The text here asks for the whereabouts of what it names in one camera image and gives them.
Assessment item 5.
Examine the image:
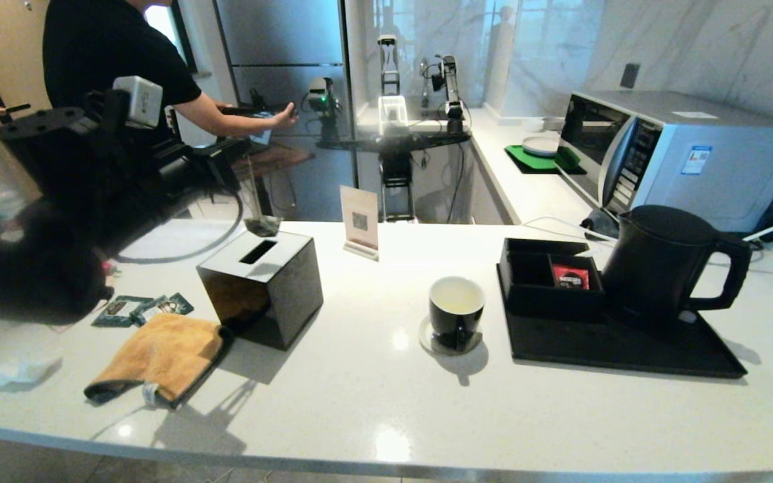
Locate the pyramid tea bag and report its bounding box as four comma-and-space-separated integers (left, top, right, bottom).
246, 158, 282, 237

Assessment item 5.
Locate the black electric kettle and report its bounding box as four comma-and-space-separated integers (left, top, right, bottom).
601, 205, 755, 329

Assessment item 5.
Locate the dark green tea packet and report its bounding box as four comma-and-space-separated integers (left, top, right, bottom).
133, 293, 195, 327
92, 296, 154, 328

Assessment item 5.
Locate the open laptop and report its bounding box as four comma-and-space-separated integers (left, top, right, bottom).
222, 107, 273, 145

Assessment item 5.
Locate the brown wooden desk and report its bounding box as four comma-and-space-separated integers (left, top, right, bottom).
232, 144, 315, 221

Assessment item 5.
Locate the grey refrigerator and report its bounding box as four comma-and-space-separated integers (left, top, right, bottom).
214, 0, 360, 222

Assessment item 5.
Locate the dark framed window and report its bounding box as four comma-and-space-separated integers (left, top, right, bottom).
144, 3, 198, 74

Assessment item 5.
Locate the black cube tissue box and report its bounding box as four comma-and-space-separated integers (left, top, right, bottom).
197, 226, 325, 351

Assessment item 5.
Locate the person in black shirt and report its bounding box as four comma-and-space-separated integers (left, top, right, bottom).
43, 0, 299, 175

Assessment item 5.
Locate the QR code table sign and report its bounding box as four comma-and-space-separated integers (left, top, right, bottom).
340, 185, 381, 262

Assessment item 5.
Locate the orange microfibre cloth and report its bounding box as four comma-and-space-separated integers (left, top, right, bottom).
85, 313, 235, 410

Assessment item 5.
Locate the crumpled white tissue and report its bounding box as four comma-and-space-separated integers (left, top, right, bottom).
0, 349, 65, 391

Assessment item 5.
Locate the grey kitchen base cabinet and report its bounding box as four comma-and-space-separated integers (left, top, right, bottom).
470, 138, 520, 225

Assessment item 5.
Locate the white round saucer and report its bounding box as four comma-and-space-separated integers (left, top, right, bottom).
419, 317, 484, 356

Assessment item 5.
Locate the black mug white inside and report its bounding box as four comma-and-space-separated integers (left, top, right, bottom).
429, 276, 486, 351

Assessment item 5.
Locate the green mat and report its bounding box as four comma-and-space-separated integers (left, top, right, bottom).
505, 144, 586, 175

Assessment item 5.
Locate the white plate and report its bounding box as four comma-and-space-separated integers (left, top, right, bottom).
522, 135, 562, 158

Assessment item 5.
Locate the black compartment sachet box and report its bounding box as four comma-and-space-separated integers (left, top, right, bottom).
499, 238, 607, 321

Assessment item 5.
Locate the red coffee sachet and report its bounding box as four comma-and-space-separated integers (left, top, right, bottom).
554, 264, 592, 291

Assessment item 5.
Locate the black rectangular serving tray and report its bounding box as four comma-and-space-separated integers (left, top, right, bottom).
498, 268, 750, 380

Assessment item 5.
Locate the silver microwave oven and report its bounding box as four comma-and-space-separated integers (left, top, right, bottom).
556, 91, 773, 232

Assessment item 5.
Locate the left wrist camera housing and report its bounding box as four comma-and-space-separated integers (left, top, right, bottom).
85, 75, 164, 131

